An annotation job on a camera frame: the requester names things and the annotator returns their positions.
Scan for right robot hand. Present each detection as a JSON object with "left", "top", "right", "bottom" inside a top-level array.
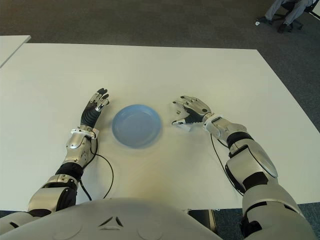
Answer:
[{"left": 171, "top": 95, "right": 214, "bottom": 126}]

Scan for white side table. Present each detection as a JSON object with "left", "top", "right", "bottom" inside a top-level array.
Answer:
[{"left": 0, "top": 35, "right": 32, "bottom": 69}]

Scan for white charger plug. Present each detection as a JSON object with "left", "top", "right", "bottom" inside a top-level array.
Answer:
[{"left": 174, "top": 107, "right": 195, "bottom": 133}]

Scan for seated person legs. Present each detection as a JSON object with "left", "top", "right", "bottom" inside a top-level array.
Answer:
[{"left": 256, "top": 0, "right": 315, "bottom": 33}]

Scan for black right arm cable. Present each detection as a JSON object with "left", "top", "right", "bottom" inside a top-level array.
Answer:
[{"left": 210, "top": 133, "right": 246, "bottom": 196}]

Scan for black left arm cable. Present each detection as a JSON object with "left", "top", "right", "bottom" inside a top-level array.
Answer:
[{"left": 78, "top": 139, "right": 115, "bottom": 201}]

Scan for grey robot torso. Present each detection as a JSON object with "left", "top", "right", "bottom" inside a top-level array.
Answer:
[{"left": 0, "top": 197, "right": 224, "bottom": 240}]

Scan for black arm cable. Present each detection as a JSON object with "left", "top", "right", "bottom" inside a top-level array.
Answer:
[
  {"left": 78, "top": 139, "right": 115, "bottom": 201},
  {"left": 210, "top": 133, "right": 246, "bottom": 196}
]

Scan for blue round plate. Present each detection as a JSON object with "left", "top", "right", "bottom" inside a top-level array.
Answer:
[{"left": 111, "top": 104, "right": 164, "bottom": 149}]

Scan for black office chair base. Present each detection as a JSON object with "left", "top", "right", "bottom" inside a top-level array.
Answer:
[{"left": 271, "top": 3, "right": 303, "bottom": 30}]

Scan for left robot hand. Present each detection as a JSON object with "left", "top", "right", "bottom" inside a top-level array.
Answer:
[{"left": 79, "top": 87, "right": 111, "bottom": 127}]

